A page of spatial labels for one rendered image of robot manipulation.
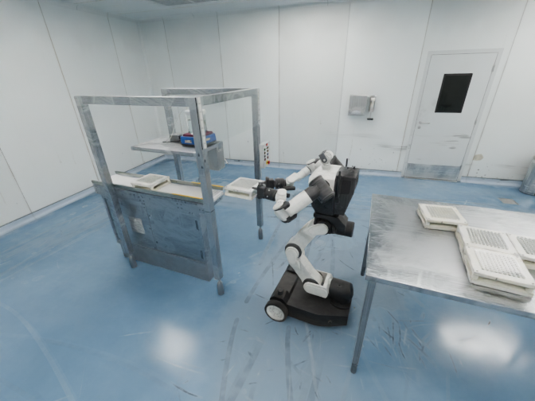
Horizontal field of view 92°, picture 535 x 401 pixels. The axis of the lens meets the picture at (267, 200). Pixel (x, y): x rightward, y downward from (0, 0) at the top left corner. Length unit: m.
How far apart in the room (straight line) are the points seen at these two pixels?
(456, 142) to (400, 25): 2.17
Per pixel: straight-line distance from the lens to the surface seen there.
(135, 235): 3.08
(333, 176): 1.68
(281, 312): 2.31
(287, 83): 5.42
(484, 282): 1.73
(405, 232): 1.98
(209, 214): 2.10
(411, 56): 5.34
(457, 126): 5.63
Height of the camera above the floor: 1.88
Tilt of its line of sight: 26 degrees down
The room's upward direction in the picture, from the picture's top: 1 degrees counter-clockwise
